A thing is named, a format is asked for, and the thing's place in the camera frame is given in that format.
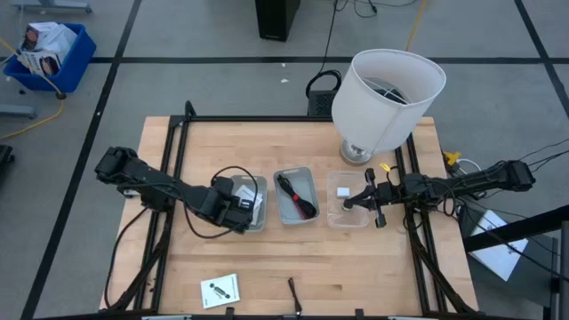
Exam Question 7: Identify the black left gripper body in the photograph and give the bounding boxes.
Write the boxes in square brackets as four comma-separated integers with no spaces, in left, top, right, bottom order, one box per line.
[206,188,253,236]

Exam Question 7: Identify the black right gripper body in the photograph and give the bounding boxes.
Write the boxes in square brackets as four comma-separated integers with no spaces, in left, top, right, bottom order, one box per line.
[365,167,405,229]

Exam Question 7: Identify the white box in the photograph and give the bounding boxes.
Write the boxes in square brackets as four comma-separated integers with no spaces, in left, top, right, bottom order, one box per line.
[234,183,260,208]
[248,195,264,226]

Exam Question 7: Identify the maroon braided cable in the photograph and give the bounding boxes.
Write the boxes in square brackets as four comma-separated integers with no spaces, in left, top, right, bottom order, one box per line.
[288,195,317,221]

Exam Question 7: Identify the black cable with red tie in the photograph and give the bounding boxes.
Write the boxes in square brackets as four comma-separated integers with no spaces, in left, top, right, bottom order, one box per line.
[276,173,318,220]

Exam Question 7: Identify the white printed booklet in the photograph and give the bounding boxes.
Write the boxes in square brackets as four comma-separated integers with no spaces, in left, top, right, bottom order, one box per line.
[199,273,242,310]

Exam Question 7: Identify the clear plastic bin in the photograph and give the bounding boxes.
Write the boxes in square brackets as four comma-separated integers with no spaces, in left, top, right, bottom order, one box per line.
[326,170,371,229]

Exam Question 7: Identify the grey plastic bin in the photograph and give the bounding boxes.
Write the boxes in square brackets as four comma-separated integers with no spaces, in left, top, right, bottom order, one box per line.
[228,174,269,233]
[272,165,321,226]

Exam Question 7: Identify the blue floor bin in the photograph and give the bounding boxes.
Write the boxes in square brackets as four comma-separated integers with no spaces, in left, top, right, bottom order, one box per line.
[3,21,98,93]

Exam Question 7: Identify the silver lamp with white shade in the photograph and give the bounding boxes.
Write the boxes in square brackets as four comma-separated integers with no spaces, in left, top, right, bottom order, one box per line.
[331,48,447,166]

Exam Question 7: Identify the black power supply box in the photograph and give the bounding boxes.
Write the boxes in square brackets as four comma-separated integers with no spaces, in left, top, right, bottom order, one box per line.
[305,69,342,117]

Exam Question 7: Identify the white paper sheet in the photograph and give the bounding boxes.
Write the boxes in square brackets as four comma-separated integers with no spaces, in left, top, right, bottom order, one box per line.
[469,209,530,283]

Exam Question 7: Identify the black crossbar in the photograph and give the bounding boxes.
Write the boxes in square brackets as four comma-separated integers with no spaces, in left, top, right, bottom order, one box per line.
[461,204,569,253]

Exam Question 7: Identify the dark grey side desk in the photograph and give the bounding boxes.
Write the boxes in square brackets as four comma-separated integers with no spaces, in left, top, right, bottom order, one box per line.
[457,206,561,308]

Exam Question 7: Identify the black computer tower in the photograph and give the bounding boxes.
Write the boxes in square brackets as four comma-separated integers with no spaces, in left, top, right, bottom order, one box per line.
[254,0,301,43]

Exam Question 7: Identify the printed packaging pile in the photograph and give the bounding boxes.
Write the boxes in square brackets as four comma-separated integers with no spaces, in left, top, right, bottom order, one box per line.
[17,20,79,76]

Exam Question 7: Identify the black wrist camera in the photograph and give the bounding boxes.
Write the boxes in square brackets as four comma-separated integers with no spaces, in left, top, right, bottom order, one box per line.
[215,176,236,197]

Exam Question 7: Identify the short black USB cable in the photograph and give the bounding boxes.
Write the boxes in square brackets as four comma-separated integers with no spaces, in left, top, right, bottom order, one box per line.
[287,277,304,316]

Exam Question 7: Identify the black aluminium rig frame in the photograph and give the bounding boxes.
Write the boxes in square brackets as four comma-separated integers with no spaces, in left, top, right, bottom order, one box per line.
[100,100,479,320]

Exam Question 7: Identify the yellow hanging cable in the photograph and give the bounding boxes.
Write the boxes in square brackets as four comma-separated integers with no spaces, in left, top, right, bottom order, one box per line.
[405,0,429,51]

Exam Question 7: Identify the yellow floor cable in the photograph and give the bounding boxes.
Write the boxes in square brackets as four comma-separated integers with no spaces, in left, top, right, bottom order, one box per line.
[0,37,67,140]

